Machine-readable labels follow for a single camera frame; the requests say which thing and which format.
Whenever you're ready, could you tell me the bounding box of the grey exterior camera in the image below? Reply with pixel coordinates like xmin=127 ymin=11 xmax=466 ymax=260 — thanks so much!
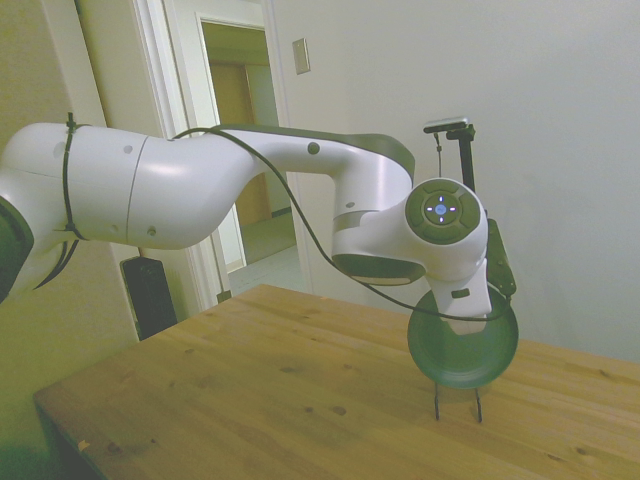
xmin=423 ymin=115 xmax=472 ymax=134

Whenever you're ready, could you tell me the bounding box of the white door frame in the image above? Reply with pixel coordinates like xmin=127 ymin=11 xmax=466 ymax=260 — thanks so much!
xmin=130 ymin=0 xmax=315 ymax=322

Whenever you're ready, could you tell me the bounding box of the beige wall switch plate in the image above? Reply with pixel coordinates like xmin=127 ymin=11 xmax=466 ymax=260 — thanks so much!
xmin=291 ymin=37 xmax=312 ymax=76

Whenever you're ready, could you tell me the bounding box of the black zip tie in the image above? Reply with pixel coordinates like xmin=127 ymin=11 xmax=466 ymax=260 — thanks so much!
xmin=53 ymin=112 xmax=92 ymax=242

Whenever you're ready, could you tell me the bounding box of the black camera stand pole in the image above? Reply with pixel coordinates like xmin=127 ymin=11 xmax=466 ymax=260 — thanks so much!
xmin=444 ymin=125 xmax=477 ymax=192

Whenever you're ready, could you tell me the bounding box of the black robot camera cable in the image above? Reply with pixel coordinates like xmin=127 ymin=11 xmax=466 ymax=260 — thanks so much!
xmin=172 ymin=127 xmax=512 ymax=322

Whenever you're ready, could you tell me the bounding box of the black bent metal clip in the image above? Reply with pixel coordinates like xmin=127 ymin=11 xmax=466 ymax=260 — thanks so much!
xmin=432 ymin=383 xmax=485 ymax=424

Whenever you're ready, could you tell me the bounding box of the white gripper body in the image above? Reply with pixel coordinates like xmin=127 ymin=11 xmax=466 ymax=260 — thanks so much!
xmin=432 ymin=259 xmax=495 ymax=337

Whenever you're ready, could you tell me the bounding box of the dark green plate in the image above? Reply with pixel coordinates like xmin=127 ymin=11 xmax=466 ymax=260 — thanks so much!
xmin=407 ymin=288 xmax=520 ymax=392

